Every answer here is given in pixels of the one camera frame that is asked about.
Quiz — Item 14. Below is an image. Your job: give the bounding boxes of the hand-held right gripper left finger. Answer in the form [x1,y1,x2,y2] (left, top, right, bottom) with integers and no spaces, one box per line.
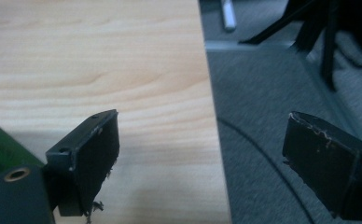
[45,108,121,217]

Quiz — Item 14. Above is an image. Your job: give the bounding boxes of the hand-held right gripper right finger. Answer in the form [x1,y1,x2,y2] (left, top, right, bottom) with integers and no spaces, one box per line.
[282,110,362,222]

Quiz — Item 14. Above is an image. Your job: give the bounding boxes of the black tripod stand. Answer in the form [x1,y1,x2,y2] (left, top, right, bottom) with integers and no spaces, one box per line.
[238,0,362,92]

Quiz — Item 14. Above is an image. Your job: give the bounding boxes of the grey metal floor bar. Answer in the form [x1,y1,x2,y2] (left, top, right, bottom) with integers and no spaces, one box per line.
[204,40,299,52]

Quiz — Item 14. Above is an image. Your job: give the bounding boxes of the white metal leg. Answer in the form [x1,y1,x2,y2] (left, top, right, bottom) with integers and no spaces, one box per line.
[220,0,237,33]

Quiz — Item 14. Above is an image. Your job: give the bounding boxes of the black cable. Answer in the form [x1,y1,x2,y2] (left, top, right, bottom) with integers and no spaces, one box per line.
[216,118,316,224]

